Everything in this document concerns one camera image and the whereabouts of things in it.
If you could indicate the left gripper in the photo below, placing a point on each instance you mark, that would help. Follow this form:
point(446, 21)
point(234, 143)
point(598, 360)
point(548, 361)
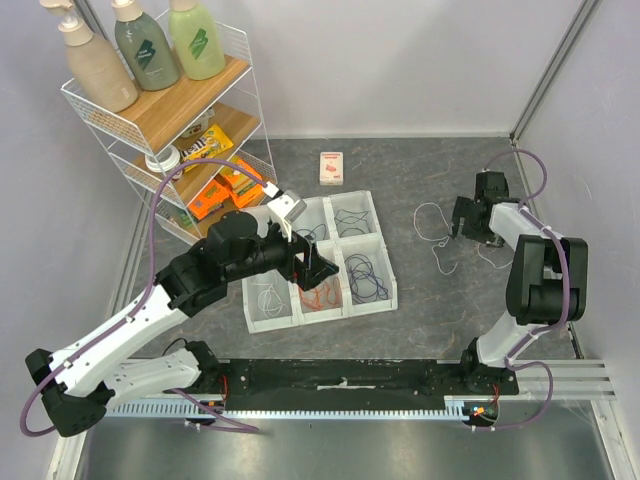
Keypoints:
point(299, 271)

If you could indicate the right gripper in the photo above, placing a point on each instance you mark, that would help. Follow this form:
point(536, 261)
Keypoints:
point(465, 215)

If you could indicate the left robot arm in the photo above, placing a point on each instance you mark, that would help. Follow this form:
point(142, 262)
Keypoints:
point(80, 383)

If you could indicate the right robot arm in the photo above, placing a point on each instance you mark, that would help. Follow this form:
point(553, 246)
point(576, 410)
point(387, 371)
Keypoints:
point(546, 287)

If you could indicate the orange yellow snack box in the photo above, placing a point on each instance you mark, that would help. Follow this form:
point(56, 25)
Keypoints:
point(242, 188)

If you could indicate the white sponge box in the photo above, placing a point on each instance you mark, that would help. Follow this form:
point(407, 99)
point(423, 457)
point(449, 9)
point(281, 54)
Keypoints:
point(331, 168)

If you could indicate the yellow candy bag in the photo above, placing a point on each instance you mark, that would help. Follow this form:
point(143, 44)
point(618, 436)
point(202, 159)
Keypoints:
point(211, 143)

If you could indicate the white paper cup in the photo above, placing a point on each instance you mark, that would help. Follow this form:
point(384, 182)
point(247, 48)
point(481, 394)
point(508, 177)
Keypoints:
point(164, 161)

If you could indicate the white tub on shelf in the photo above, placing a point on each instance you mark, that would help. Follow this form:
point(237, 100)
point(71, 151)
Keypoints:
point(200, 125)

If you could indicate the light green pump bottle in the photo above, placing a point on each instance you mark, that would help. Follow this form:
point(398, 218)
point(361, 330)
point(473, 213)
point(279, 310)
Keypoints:
point(196, 40)

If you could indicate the dark green pump bottle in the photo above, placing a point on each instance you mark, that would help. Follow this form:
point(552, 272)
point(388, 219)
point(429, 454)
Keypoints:
point(144, 46)

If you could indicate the beige pump bottle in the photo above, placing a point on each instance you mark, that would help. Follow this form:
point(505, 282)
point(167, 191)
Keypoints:
point(94, 62)

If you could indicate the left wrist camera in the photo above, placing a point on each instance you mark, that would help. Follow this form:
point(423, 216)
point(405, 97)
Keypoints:
point(285, 209)

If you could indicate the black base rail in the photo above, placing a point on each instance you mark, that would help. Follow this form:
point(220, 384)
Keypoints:
point(348, 384)

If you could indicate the white wire shelf rack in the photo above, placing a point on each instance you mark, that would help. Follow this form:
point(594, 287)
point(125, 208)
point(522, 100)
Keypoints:
point(157, 119)

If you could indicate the slotted cable duct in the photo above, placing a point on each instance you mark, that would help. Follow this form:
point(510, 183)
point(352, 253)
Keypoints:
point(180, 408)

